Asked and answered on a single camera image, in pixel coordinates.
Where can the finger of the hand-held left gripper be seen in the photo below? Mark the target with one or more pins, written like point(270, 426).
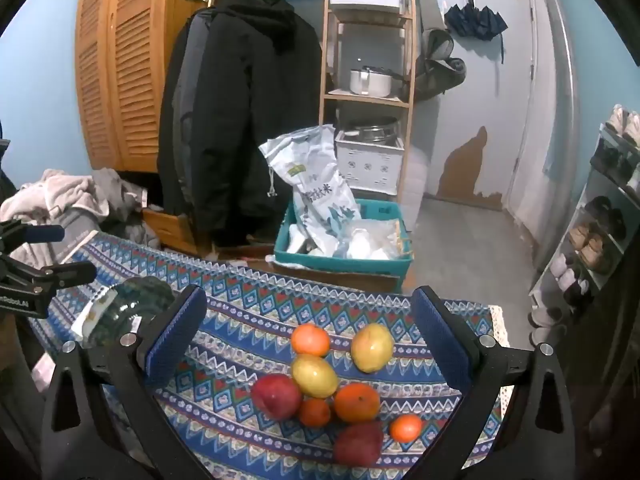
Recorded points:
point(65, 275)
point(37, 234)

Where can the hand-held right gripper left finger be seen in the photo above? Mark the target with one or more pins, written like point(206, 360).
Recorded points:
point(175, 332)

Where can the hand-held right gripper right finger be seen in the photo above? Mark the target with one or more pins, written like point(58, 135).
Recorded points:
point(440, 335)

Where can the dark green glass bowl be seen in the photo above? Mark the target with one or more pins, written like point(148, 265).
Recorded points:
point(135, 300)

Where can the small orange tangerine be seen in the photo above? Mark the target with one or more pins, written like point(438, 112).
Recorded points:
point(406, 428)
point(315, 412)

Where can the large orange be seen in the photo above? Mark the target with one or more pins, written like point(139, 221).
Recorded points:
point(356, 402)

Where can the red apple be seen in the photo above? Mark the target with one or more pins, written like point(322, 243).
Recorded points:
point(276, 396)
point(357, 442)

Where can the pale pink towel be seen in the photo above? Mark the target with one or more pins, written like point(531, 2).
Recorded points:
point(50, 195)

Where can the blue patterned tablecloth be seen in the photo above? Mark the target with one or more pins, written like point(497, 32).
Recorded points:
point(250, 300)

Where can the wooden drawer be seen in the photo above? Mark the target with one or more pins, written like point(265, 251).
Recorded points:
point(170, 230)

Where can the clear plastic bags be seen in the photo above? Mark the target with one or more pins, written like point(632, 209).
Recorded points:
point(372, 242)

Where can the teal plastic basket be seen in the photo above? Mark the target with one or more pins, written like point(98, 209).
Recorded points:
point(345, 264)

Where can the medium orange tangerine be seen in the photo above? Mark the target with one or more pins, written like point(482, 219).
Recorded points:
point(310, 340)

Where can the wooden louvered wardrobe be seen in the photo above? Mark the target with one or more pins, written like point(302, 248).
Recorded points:
point(130, 85)

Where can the group of shoes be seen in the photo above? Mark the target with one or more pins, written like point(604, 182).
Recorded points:
point(592, 245)

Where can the white storage box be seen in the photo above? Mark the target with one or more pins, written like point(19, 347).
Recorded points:
point(370, 165)

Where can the white printed rice bag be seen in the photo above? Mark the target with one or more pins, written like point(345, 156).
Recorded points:
point(320, 185)

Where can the dark grey jacket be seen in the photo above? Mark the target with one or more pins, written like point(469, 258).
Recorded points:
point(181, 85)

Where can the glass shoe rack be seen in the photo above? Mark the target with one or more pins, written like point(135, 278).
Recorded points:
point(607, 200)

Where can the steel pot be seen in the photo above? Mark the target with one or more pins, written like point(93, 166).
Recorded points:
point(372, 127)

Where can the black hooded coat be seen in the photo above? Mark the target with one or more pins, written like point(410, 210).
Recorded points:
point(245, 110)

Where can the white door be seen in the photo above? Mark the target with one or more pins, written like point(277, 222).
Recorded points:
point(500, 85)

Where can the olive green hanging bag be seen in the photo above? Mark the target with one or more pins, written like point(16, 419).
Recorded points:
point(437, 67)

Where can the wooden shelf rack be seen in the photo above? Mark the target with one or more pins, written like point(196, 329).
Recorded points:
point(327, 60)

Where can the dark blue folded umbrella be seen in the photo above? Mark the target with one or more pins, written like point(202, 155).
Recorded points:
point(475, 20)

